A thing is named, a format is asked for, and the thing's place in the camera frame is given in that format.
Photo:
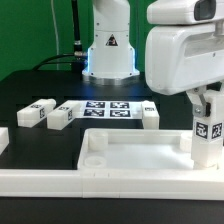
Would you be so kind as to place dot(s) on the white left fence bar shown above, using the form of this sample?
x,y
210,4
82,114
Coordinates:
x,y
4,139

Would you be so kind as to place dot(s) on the white desk top tray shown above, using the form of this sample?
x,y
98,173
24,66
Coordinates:
x,y
135,149

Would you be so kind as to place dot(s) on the white front fence bar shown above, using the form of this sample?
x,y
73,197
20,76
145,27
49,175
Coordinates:
x,y
157,184

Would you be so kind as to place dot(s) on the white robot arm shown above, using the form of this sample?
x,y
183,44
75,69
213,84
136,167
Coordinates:
x,y
111,58

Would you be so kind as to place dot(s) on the white fence bar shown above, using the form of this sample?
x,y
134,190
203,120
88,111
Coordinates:
x,y
4,139
157,184

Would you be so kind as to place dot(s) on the fiducial marker sheet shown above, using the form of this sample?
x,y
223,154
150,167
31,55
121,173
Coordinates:
x,y
109,110

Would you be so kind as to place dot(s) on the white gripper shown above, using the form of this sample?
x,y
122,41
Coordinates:
x,y
185,49

